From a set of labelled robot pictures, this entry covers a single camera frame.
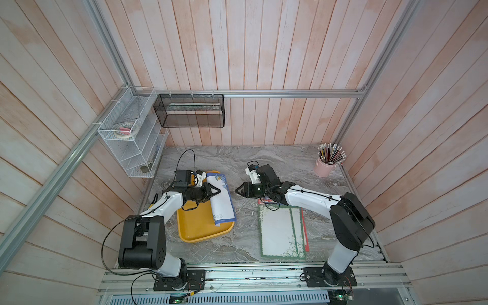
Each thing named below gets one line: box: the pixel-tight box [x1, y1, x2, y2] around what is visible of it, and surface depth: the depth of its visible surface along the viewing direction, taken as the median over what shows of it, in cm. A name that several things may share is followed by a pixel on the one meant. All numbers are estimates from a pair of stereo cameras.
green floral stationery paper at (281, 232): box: [257, 204, 306, 261], surface depth 85 cm
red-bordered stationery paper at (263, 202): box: [257, 198, 310, 252], surface depth 84 cm
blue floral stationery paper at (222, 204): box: [205, 172, 238, 227], surface depth 87 cm
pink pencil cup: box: [313, 157, 337, 178], surface depth 104 cm
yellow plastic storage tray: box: [176, 172, 236, 244], surface depth 84 cm
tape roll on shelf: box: [113, 122, 135, 140], surface depth 75 cm
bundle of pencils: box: [317, 142, 348, 164], surface depth 103 cm
